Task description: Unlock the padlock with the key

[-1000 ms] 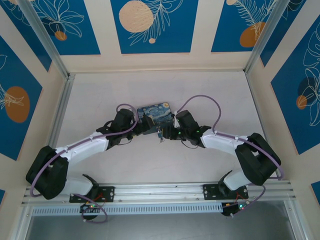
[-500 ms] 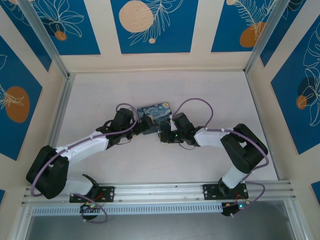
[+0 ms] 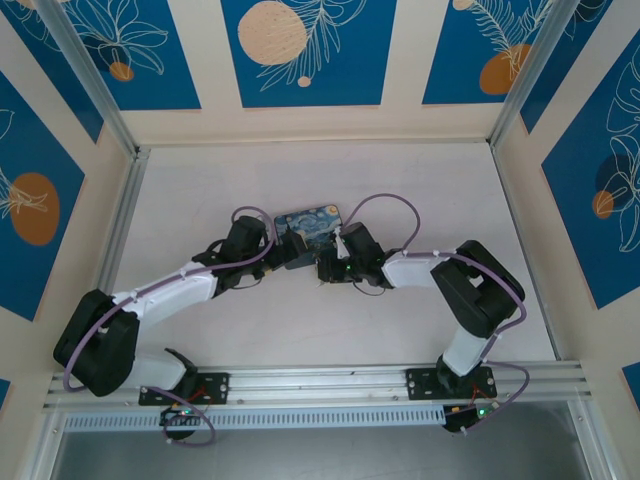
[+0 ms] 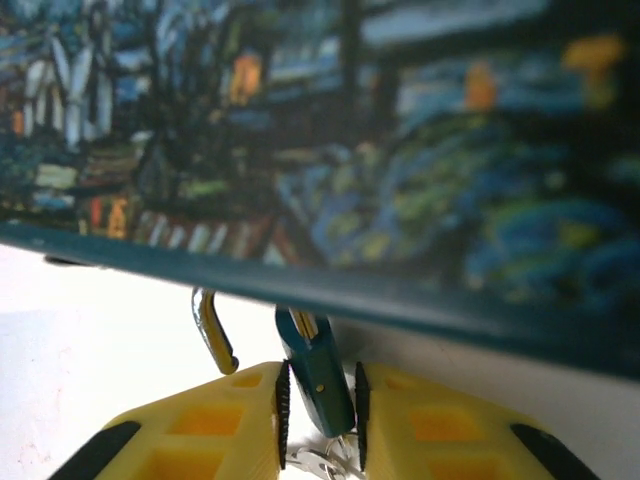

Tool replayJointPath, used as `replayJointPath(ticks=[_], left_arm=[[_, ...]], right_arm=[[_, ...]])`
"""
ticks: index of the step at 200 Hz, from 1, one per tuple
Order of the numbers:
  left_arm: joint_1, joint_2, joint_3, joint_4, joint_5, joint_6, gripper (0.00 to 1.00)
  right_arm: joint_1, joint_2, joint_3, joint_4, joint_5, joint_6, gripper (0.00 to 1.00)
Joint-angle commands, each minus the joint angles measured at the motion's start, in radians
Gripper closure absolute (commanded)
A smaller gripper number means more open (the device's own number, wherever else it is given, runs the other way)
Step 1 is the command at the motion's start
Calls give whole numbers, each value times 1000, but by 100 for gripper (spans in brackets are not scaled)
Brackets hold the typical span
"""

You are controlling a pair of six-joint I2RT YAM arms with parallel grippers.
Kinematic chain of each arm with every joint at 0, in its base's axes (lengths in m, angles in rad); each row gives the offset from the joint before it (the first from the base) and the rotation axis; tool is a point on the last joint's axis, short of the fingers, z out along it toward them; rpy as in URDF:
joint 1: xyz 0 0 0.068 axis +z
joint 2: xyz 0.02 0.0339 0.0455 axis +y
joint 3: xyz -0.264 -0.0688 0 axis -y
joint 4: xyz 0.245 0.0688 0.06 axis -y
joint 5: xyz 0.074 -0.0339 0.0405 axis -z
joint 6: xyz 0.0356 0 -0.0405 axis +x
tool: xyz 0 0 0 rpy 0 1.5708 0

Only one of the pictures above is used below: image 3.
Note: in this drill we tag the blue floral wall panel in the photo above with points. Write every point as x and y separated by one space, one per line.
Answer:
135 55
480 55
595 200
35 210
310 50

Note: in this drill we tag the aluminium mounting rail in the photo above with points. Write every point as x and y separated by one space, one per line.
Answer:
320 382

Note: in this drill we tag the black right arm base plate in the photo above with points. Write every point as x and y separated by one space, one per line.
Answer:
422 384

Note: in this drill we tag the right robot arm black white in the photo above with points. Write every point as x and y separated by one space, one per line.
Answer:
475 290

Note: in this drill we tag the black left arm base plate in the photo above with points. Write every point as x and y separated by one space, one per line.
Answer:
215 387

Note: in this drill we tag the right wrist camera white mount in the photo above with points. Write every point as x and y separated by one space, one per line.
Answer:
341 245

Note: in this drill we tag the aluminium frame post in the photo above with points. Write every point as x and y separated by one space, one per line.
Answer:
532 70
85 75

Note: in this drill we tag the grey metal shelf sheet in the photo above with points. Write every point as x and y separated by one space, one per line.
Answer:
320 455

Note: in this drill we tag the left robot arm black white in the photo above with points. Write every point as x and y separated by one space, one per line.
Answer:
165 300

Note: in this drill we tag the aluminium table side rail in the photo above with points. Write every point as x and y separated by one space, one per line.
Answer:
520 240
122 225

